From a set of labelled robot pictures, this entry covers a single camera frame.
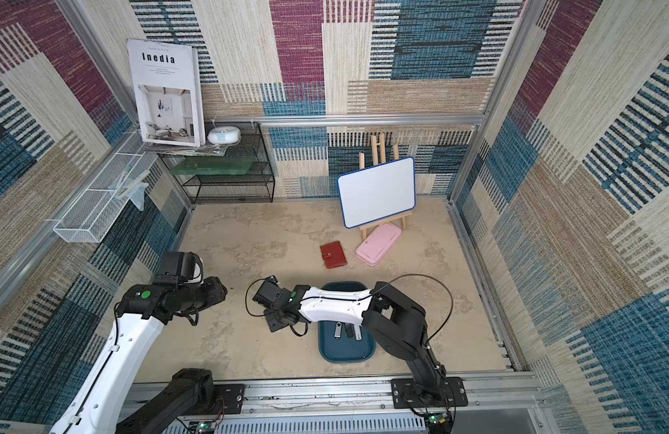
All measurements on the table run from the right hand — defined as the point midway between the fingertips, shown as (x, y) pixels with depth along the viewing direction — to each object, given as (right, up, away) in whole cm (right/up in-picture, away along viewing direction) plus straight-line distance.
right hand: (274, 317), depth 84 cm
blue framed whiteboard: (+33, +39, +8) cm, 52 cm away
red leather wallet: (+18, +18, +17) cm, 30 cm away
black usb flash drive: (+23, -3, +1) cm, 23 cm away
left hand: (-13, +10, -8) cm, 18 cm away
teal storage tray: (+22, -8, -4) cm, 23 cm away
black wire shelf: (-13, +46, +11) cm, 49 cm away
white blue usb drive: (+26, -5, +1) cm, 26 cm away
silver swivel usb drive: (+19, -4, +1) cm, 20 cm away
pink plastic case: (+35, +21, +19) cm, 45 cm away
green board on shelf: (-25, +50, +15) cm, 58 cm away
